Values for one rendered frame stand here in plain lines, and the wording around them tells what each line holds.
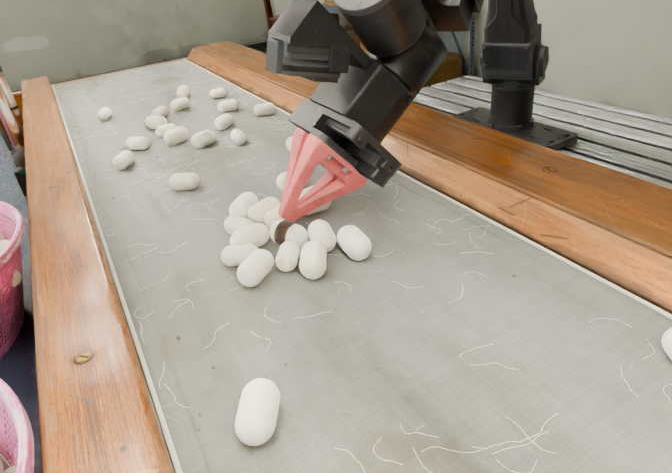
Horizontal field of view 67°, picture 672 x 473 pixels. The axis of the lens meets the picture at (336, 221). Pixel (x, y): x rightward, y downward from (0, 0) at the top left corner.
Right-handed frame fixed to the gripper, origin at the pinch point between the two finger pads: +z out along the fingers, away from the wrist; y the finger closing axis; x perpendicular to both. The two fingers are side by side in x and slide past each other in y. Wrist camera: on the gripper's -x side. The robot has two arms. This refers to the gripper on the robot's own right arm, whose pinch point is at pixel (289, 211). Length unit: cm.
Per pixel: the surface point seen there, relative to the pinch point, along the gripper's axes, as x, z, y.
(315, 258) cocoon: -1.2, 1.2, 8.5
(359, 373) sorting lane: -1.2, 4.2, 18.5
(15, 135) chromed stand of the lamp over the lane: -15, 17, -46
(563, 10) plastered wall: 144, -138, -135
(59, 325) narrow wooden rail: -13.0, 14.3, 5.9
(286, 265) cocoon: -1.6, 3.1, 6.7
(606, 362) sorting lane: 6.8, -5.2, 25.8
